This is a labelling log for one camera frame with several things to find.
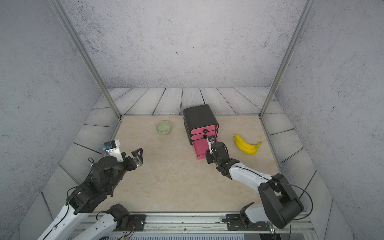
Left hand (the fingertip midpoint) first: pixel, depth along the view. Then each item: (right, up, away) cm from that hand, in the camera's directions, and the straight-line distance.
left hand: (137, 151), depth 69 cm
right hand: (+35, -2, +20) cm, 40 cm away
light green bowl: (+2, +10, +42) cm, 43 cm away
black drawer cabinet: (+28, +17, +30) cm, 44 cm away
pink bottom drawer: (+30, -2, +30) cm, 42 cm away
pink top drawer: (+32, +9, +23) cm, 40 cm away
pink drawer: (+28, +5, +27) cm, 39 cm away
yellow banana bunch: (+59, -3, +27) cm, 65 cm away
